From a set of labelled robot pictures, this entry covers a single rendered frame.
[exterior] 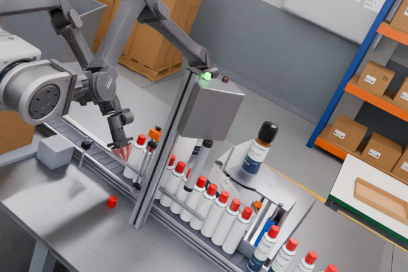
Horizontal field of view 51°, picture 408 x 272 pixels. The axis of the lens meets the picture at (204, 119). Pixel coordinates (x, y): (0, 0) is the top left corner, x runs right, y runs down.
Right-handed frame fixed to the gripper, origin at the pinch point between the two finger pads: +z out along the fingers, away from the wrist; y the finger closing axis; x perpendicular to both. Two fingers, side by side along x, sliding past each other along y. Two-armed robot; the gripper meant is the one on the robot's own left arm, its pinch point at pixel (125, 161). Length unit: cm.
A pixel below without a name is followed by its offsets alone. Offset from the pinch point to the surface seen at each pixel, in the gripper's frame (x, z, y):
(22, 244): 72, 34, -11
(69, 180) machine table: 15.2, 0.9, -17.9
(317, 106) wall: 49, 55, 432
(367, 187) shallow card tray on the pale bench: -61, 69, 143
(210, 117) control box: -53, -14, -12
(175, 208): -21.4, 20.9, -2.2
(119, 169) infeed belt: 4.7, 3.2, 0.4
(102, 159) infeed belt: 11.5, -2.4, -1.4
